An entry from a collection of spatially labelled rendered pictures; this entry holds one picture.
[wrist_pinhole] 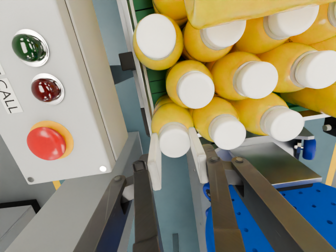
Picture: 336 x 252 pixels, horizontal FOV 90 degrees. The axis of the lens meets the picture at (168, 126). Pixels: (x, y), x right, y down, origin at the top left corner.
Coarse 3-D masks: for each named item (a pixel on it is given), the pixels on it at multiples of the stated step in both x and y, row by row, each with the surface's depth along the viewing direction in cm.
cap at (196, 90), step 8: (192, 72) 18; (184, 80) 18; (192, 80) 18; (200, 80) 18; (208, 80) 18; (184, 88) 18; (192, 88) 18; (200, 88) 18; (208, 88) 18; (184, 96) 18; (192, 96) 18; (200, 96) 18; (208, 96) 18; (192, 104) 19; (200, 104) 19
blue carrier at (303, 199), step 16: (288, 192) 32; (304, 192) 31; (320, 192) 30; (240, 208) 30; (304, 208) 28; (320, 208) 28; (208, 224) 28; (240, 224) 27; (256, 224) 27; (320, 224) 25; (208, 240) 26; (256, 240) 25
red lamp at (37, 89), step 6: (42, 78) 15; (48, 78) 15; (36, 84) 14; (42, 84) 14; (48, 84) 15; (54, 84) 15; (36, 90) 14; (42, 90) 14; (48, 90) 15; (54, 90) 15; (36, 96) 15; (42, 96) 15; (48, 96) 15; (54, 96) 15
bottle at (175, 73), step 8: (176, 64) 22; (184, 64) 21; (192, 64) 21; (200, 64) 21; (168, 72) 24; (176, 72) 21; (184, 72) 20; (200, 72) 19; (208, 72) 21; (168, 80) 22; (176, 80) 20; (168, 88) 22; (176, 88) 20; (176, 96) 21; (184, 104) 22
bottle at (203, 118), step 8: (216, 96) 26; (208, 104) 24; (216, 104) 23; (224, 104) 23; (192, 112) 27; (200, 112) 24; (208, 112) 23; (216, 112) 22; (224, 112) 22; (232, 112) 22; (200, 120) 23; (208, 120) 22; (200, 128) 24; (208, 128) 22; (208, 136) 23
